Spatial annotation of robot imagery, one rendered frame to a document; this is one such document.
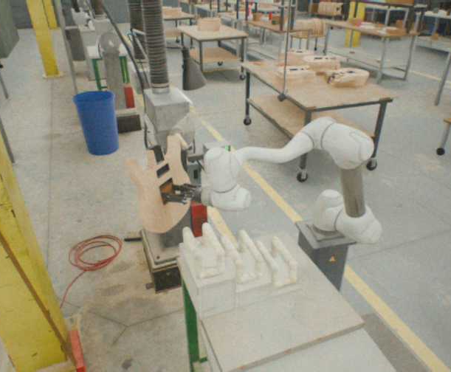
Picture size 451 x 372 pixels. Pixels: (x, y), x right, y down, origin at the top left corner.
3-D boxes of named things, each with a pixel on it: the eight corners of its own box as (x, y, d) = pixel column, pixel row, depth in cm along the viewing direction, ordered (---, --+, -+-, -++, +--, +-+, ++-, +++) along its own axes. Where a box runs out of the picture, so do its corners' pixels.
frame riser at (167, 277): (136, 254, 319) (133, 230, 307) (204, 237, 337) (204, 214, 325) (148, 297, 278) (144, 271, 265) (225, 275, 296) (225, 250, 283)
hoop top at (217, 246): (201, 228, 154) (201, 222, 153) (208, 226, 155) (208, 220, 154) (217, 259, 138) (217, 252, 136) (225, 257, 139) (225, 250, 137)
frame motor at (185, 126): (144, 133, 258) (139, 96, 245) (182, 128, 266) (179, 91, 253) (157, 158, 225) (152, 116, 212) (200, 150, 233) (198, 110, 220)
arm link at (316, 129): (294, 125, 174) (318, 134, 165) (320, 107, 181) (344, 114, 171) (297, 148, 182) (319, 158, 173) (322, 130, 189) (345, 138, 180)
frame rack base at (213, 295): (180, 274, 167) (178, 243, 158) (212, 265, 172) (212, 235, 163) (199, 320, 145) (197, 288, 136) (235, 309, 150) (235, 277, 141)
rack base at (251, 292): (212, 266, 171) (211, 249, 167) (245, 256, 176) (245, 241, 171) (235, 310, 149) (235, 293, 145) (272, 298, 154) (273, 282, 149)
